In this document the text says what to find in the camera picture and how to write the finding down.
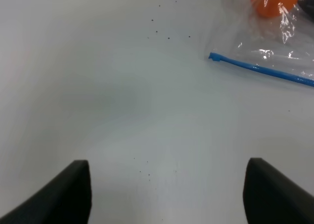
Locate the orange fruit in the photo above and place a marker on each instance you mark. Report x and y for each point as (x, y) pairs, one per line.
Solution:
(273, 8)

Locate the clear zip bag blue zipper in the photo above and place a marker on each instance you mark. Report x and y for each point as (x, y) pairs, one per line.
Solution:
(282, 47)

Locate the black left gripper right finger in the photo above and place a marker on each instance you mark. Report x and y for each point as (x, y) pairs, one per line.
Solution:
(269, 197)

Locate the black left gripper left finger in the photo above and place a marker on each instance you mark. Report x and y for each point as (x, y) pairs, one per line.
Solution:
(66, 199)

